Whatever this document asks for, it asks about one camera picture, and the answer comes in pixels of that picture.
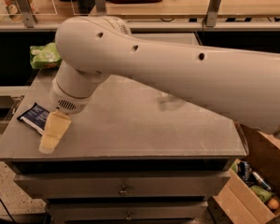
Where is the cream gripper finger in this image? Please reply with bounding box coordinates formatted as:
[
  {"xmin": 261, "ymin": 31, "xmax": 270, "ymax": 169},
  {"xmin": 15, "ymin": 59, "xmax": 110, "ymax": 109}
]
[{"xmin": 38, "ymin": 109, "xmax": 72, "ymax": 154}]

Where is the blue rxbar blueberry packet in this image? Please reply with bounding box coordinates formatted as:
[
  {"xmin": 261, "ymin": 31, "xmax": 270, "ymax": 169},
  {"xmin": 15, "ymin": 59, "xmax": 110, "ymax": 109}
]
[{"xmin": 17, "ymin": 103, "xmax": 49, "ymax": 134}]

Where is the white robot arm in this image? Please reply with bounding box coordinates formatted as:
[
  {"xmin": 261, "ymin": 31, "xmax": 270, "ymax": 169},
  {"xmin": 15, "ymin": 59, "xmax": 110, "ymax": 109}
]
[{"xmin": 39, "ymin": 16, "xmax": 280, "ymax": 154}]

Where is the green rice chip bag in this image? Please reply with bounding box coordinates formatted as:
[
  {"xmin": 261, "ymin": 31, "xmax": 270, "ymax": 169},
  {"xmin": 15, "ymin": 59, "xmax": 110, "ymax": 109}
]
[{"xmin": 30, "ymin": 42, "xmax": 62, "ymax": 69}]

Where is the upper drawer with knob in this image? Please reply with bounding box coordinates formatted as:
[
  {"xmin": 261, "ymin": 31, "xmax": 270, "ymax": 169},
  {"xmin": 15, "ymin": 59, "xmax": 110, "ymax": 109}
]
[{"xmin": 15, "ymin": 172, "xmax": 230, "ymax": 199}]

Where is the drawer with knob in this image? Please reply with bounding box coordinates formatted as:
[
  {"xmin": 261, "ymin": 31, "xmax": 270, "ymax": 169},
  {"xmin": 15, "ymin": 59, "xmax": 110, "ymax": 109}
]
[
  {"xmin": 46, "ymin": 202, "xmax": 208, "ymax": 221},
  {"xmin": 15, "ymin": 172, "xmax": 230, "ymax": 199}
]

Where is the grey drawer cabinet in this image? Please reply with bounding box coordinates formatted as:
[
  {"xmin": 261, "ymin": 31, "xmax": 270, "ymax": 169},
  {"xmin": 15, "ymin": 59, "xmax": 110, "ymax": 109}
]
[{"xmin": 0, "ymin": 76, "xmax": 246, "ymax": 224}]

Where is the lower drawer with knob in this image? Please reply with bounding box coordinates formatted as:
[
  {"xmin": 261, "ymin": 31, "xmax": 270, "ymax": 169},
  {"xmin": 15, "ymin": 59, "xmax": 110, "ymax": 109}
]
[{"xmin": 46, "ymin": 202, "xmax": 208, "ymax": 221}]

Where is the wooden counter shelf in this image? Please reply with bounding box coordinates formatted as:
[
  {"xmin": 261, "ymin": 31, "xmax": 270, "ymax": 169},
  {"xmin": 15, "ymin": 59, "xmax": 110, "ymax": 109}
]
[{"xmin": 0, "ymin": 0, "xmax": 280, "ymax": 34}]

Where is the dark blue drink can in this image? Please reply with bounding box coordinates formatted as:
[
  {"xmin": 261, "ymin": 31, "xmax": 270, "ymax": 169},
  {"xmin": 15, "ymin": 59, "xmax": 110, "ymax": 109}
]
[{"xmin": 238, "ymin": 161, "xmax": 250, "ymax": 182}]

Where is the silver blue drink can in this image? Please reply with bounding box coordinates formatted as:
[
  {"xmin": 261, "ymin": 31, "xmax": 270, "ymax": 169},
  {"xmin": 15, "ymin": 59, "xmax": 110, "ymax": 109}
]
[{"xmin": 251, "ymin": 171, "xmax": 273, "ymax": 191}]

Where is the open cardboard box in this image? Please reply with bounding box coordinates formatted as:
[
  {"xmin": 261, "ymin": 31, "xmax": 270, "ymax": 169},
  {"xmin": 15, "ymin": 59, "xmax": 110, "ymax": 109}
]
[{"xmin": 214, "ymin": 126, "xmax": 280, "ymax": 224}]

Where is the green snack pouch in box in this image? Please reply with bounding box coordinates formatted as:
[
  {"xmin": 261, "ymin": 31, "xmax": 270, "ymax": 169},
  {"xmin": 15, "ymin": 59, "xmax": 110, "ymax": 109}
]
[{"xmin": 250, "ymin": 185, "xmax": 273, "ymax": 203}]

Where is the orange round fruit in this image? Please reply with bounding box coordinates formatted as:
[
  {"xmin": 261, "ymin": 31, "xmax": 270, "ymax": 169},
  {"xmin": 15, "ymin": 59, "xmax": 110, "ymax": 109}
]
[{"xmin": 267, "ymin": 198, "xmax": 280, "ymax": 210}]

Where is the black floor cable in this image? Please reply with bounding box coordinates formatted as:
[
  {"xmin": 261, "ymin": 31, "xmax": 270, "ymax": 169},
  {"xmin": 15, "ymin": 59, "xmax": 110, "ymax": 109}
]
[{"xmin": 0, "ymin": 181, "xmax": 18, "ymax": 224}]

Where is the left metal bracket post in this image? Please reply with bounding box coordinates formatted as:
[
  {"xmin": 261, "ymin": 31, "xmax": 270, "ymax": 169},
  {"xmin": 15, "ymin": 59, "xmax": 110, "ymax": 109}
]
[{"xmin": 16, "ymin": 0, "xmax": 36, "ymax": 28}]

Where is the metal bracket post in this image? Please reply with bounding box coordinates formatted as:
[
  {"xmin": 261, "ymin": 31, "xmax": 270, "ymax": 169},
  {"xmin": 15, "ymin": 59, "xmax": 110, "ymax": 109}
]
[
  {"xmin": 16, "ymin": 0, "xmax": 36, "ymax": 28},
  {"xmin": 94, "ymin": 0, "xmax": 107, "ymax": 16},
  {"xmin": 203, "ymin": 0, "xmax": 221, "ymax": 27}
]

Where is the middle metal bracket post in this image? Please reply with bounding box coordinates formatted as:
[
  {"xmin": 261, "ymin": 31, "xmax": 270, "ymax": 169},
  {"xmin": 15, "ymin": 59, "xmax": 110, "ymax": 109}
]
[{"xmin": 94, "ymin": 0, "xmax": 107, "ymax": 16}]

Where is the right metal bracket post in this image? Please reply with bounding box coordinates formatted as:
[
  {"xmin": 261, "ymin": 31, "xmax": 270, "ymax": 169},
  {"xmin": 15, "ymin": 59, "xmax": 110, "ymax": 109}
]
[{"xmin": 203, "ymin": 0, "xmax": 221, "ymax": 27}]

